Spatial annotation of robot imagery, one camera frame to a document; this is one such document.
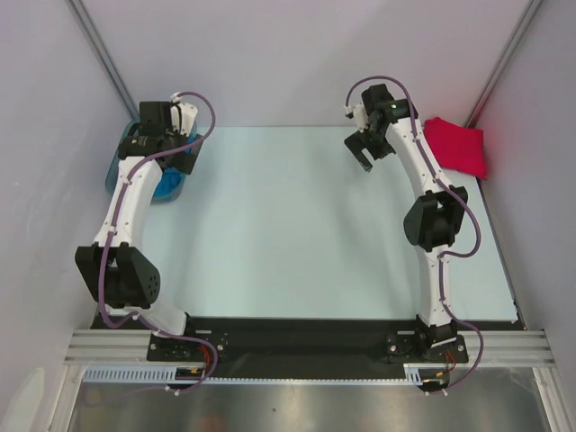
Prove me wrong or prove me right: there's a dark blue t shirt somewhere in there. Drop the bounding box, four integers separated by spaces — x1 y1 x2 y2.
150 134 202 203

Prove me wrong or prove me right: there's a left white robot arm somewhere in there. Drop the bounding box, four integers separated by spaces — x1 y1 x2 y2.
75 94 200 360

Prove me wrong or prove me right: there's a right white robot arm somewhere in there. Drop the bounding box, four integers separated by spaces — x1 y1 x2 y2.
344 84 468 361

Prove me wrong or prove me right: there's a folded red t shirt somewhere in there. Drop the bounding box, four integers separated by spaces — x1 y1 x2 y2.
424 117 488 181

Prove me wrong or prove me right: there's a black front mat strip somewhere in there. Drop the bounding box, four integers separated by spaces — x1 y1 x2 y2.
89 314 526 382

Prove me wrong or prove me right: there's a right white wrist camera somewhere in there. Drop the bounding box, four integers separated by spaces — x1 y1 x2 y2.
345 103 368 130

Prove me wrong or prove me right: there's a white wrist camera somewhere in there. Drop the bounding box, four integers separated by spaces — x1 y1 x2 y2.
345 103 368 130
170 93 198 137

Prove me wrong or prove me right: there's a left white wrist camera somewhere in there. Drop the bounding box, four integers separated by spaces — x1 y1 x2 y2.
170 93 198 137

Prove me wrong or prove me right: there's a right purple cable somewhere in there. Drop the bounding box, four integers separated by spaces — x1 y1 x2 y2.
345 76 485 396

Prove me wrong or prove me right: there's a right aluminium corner post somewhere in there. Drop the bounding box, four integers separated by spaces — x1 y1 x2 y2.
463 0 545 128

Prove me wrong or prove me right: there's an aluminium corner post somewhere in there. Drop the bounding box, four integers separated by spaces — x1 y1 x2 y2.
64 0 139 119
463 0 545 128

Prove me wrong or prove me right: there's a left aluminium corner post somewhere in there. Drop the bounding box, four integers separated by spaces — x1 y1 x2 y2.
64 0 139 119

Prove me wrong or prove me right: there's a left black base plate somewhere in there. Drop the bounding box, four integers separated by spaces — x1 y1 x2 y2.
146 330 229 363

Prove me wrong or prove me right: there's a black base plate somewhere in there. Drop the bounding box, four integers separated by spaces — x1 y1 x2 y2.
146 330 229 363
384 332 469 365

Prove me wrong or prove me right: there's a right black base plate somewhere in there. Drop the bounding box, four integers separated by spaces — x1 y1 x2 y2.
384 332 469 365

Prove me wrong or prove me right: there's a right slotted cable duct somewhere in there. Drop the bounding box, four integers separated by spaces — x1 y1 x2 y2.
404 364 450 385

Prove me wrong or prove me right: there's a slotted cable duct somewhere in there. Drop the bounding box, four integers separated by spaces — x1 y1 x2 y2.
84 365 205 383
404 364 450 385

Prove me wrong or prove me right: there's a left slotted cable duct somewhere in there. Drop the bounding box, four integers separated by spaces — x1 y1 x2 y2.
84 365 205 383

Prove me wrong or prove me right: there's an aluminium front rail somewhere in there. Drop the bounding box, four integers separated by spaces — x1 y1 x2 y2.
65 329 555 367

